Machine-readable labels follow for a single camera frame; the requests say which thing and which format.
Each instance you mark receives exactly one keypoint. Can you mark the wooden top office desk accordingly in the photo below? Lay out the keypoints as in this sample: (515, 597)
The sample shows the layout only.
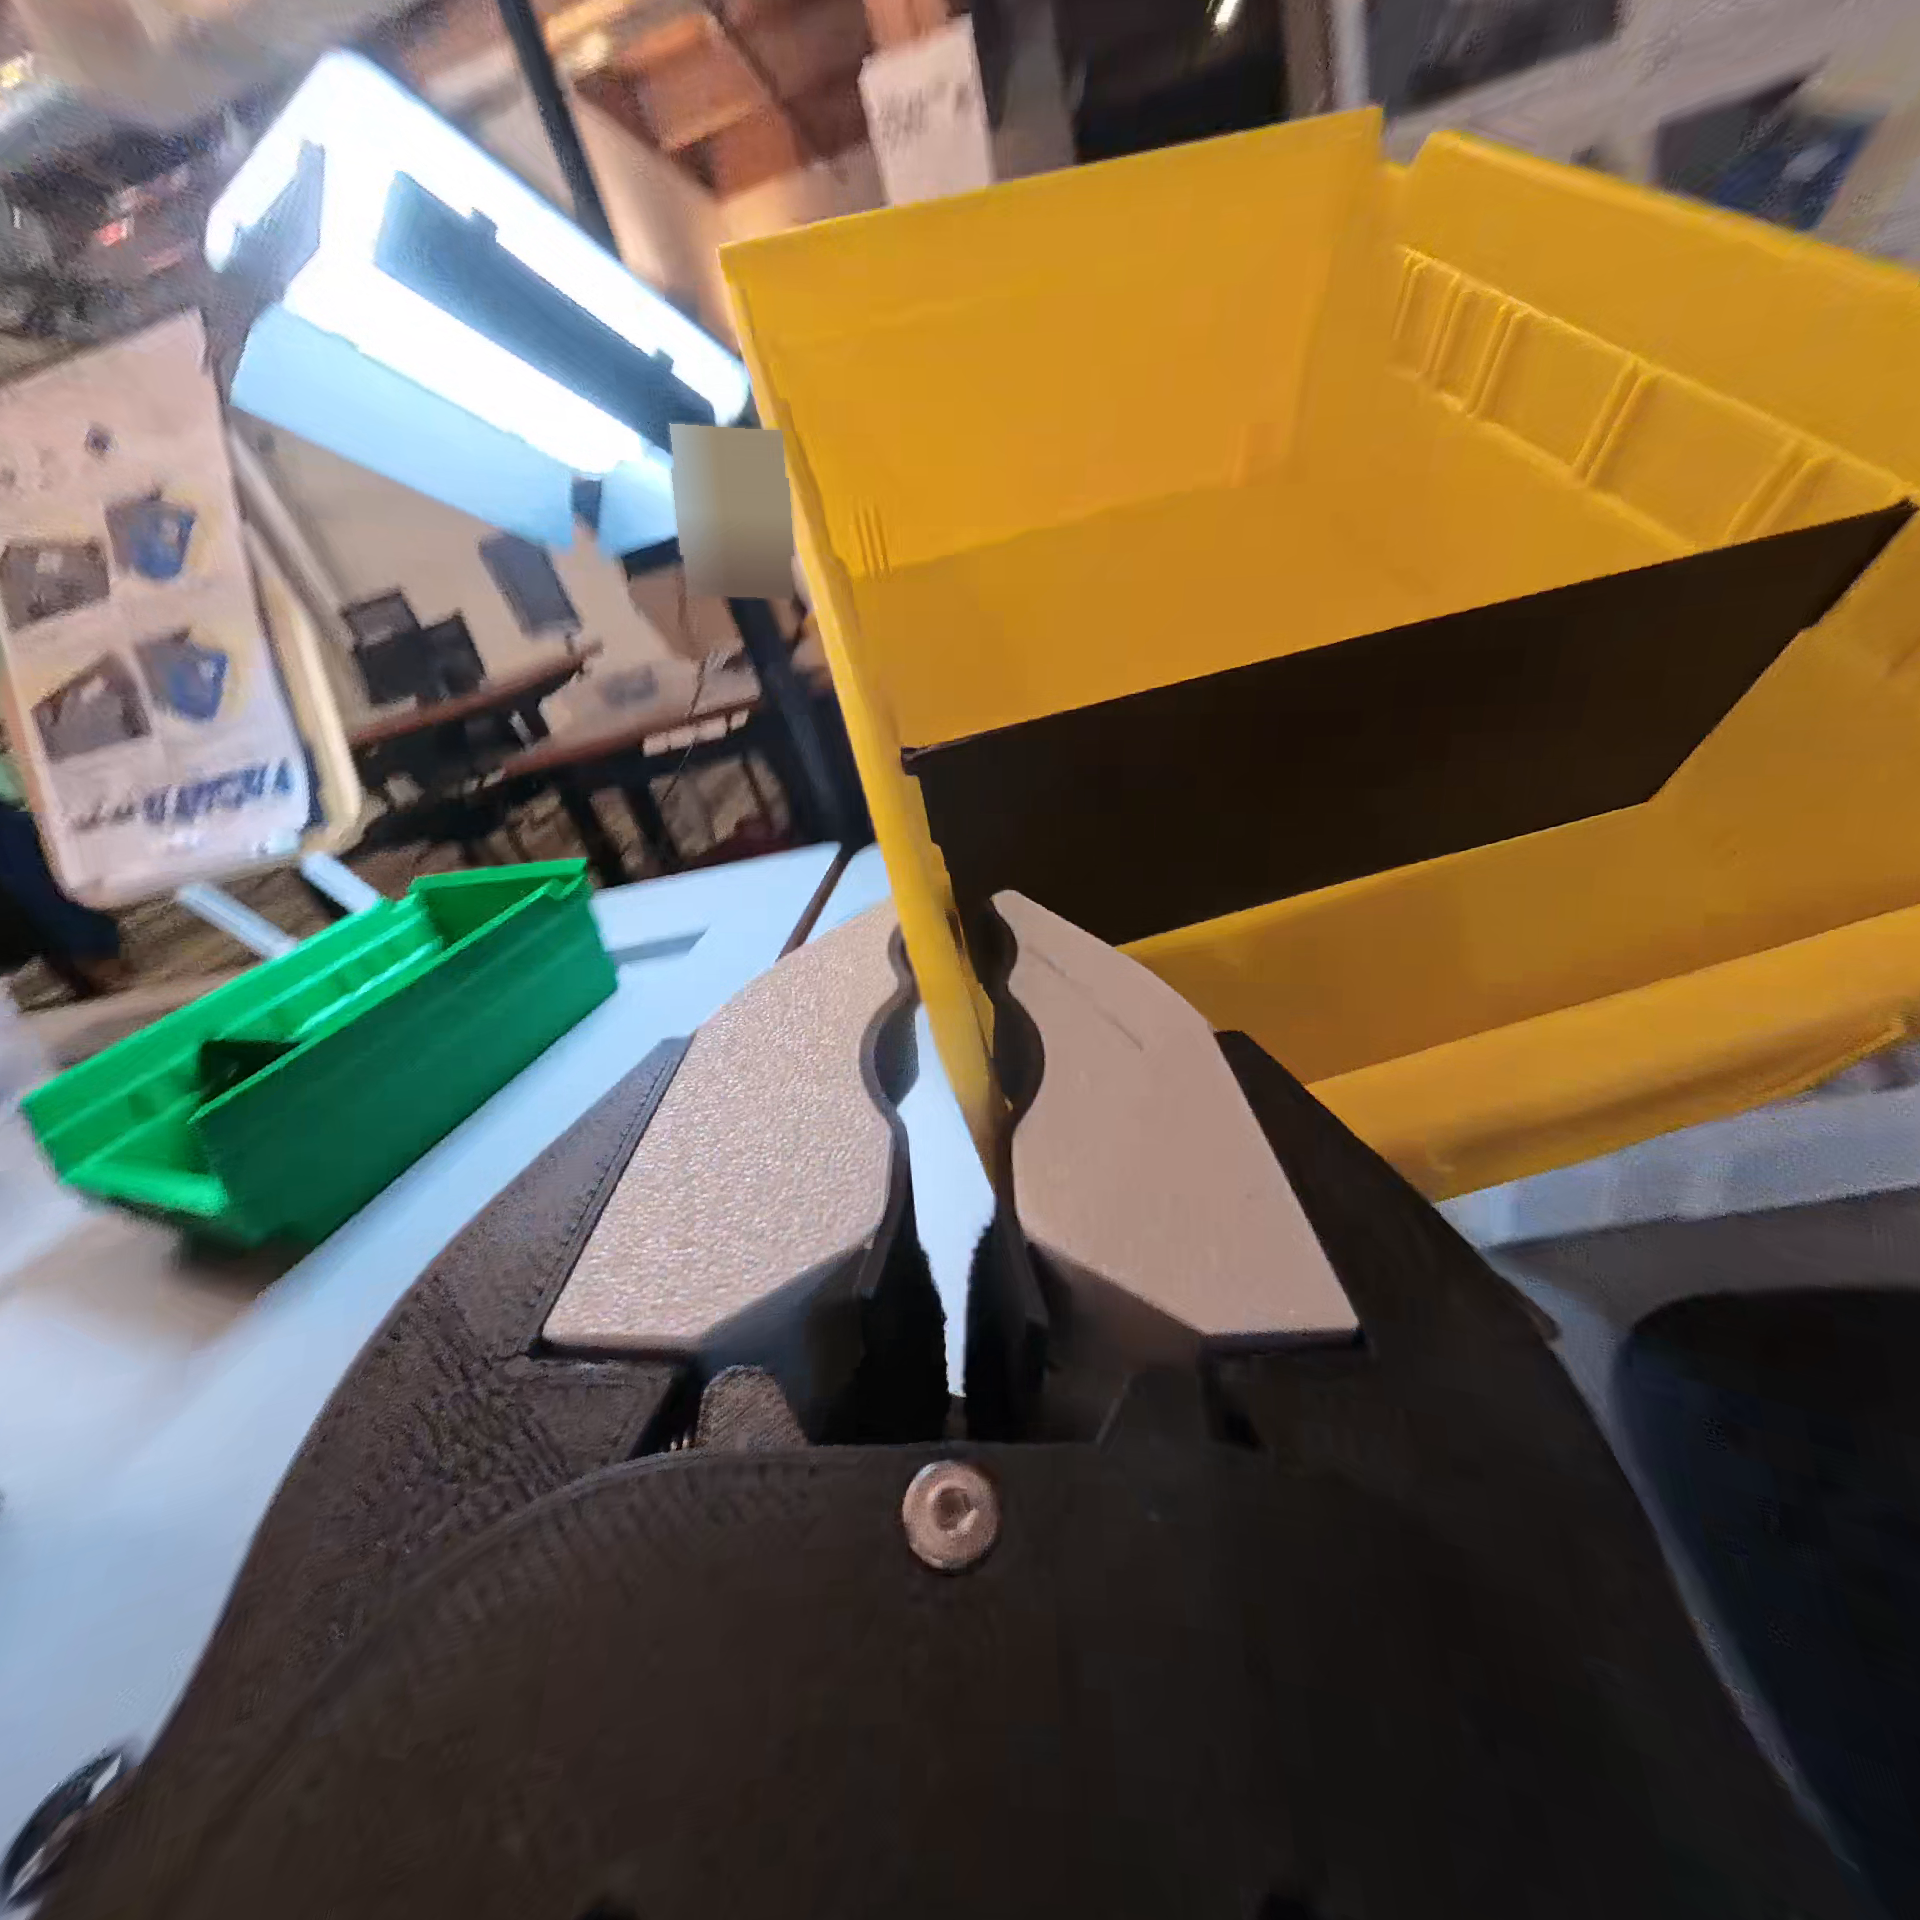
(495, 704)

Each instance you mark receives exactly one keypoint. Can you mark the black foam-lined case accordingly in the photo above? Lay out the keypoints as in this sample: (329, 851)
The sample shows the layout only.
(1785, 1575)

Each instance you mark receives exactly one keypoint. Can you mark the yellow plastic bin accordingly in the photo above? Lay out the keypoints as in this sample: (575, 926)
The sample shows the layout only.
(1125, 374)

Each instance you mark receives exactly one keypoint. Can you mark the green plastic bin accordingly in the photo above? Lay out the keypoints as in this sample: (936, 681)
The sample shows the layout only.
(390, 1050)

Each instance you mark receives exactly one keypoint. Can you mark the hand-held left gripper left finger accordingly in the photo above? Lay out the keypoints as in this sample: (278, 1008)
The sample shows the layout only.
(734, 1184)

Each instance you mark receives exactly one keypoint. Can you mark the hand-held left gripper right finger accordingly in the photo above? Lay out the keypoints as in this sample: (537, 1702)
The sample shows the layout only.
(1171, 1184)

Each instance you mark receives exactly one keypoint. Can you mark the white paper notice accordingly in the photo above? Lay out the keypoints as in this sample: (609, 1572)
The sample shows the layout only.
(922, 112)

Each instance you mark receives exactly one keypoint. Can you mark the printed instruction sheet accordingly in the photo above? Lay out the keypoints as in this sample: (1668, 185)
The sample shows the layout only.
(135, 675)

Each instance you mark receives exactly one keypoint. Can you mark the black divider of yellow bin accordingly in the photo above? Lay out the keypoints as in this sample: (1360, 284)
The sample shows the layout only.
(1351, 750)

